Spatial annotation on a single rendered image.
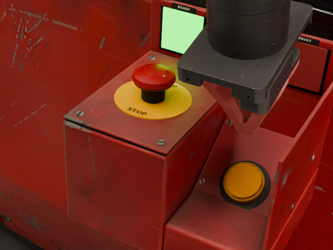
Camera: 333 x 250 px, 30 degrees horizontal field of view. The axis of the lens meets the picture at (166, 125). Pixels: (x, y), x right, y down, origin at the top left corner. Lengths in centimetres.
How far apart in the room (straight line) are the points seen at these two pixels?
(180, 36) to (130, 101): 10
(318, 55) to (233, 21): 19
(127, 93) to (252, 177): 14
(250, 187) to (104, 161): 13
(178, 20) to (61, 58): 38
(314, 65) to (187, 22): 13
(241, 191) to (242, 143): 5
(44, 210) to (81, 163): 67
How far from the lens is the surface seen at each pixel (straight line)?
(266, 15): 41
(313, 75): 59
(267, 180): 58
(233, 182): 57
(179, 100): 57
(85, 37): 92
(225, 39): 42
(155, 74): 55
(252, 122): 50
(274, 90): 43
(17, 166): 120
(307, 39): 58
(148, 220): 56
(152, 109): 56
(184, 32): 63
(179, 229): 55
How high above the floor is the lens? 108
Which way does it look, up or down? 33 degrees down
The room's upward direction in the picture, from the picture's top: 3 degrees clockwise
